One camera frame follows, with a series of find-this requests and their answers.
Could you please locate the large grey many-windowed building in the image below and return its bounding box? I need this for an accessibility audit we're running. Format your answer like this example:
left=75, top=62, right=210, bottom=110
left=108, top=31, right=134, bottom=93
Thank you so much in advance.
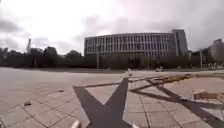
left=83, top=28, right=189, bottom=61

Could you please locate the vehicle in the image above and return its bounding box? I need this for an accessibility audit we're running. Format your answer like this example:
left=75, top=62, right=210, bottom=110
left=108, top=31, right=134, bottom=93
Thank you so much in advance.
left=126, top=68, right=133, bottom=77
left=155, top=65, right=165, bottom=73

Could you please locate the grey stone slab plaza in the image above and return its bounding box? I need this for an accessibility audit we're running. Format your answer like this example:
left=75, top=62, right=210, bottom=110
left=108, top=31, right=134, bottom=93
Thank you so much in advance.
left=0, top=66, right=224, bottom=128

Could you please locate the row of trees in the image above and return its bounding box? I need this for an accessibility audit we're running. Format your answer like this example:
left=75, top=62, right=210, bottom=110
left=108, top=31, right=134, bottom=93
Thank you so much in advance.
left=0, top=45, right=224, bottom=70

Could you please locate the dark star-shaped paving inlay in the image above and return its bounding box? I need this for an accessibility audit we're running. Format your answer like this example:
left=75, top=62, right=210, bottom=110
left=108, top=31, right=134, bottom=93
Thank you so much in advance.
left=72, top=75, right=224, bottom=128

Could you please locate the lattice tower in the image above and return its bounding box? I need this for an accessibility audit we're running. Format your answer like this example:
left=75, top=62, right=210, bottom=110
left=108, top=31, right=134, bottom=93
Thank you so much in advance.
left=26, top=37, right=33, bottom=54

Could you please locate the low stone block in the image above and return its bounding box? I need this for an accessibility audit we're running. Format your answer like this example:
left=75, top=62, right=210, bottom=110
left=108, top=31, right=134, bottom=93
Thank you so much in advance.
left=193, top=91, right=222, bottom=101

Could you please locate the pole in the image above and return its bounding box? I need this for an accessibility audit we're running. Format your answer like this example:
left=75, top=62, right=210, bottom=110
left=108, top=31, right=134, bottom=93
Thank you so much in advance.
left=199, top=49, right=203, bottom=69
left=96, top=44, right=100, bottom=69

